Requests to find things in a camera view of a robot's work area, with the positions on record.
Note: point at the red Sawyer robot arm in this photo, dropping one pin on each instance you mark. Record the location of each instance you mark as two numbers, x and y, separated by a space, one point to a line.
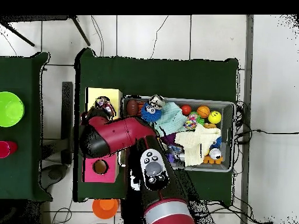
116 135

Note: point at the wooden box with three holes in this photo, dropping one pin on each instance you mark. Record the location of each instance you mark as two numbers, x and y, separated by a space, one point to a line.
115 93

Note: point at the clear mesh bin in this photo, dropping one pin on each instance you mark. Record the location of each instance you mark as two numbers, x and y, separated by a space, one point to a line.
226 144

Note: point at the brown toy football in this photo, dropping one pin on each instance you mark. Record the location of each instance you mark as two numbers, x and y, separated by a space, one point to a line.
132 107

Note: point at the blue spiky toy with eyes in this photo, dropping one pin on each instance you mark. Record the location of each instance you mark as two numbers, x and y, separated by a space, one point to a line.
150 115

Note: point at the black flat stand bar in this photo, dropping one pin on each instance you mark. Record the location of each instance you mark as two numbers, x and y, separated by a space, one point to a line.
67 105

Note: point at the crushed silver drink can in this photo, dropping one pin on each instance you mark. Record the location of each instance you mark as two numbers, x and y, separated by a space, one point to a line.
157 101

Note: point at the dark green table cloth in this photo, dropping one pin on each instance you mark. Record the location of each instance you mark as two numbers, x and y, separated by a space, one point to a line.
163 79
23 70

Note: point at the light blue cloth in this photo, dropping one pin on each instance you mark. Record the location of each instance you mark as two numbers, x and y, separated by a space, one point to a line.
171 116

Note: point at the small red-orange ball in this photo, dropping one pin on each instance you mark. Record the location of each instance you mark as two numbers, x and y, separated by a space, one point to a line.
186 110

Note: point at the black tripod stand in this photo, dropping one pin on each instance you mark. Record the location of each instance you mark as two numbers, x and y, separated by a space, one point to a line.
80 31

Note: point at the grey round stand base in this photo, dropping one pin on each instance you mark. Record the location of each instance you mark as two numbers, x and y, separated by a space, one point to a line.
55 173

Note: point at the cream cloth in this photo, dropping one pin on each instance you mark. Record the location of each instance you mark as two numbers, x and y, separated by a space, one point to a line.
193 144

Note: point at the orange toy basketball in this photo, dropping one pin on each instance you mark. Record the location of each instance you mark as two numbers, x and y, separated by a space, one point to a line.
203 111

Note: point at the orange plastic cup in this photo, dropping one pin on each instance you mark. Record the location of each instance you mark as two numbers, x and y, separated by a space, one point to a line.
105 208

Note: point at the lime green plastic bowl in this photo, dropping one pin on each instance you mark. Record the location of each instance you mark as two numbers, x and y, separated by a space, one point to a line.
10 109

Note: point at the yellow smiley ball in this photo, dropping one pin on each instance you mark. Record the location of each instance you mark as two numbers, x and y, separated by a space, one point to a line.
214 117

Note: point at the pink-red plastic cup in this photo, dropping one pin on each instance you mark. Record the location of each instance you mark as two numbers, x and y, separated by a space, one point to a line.
11 148

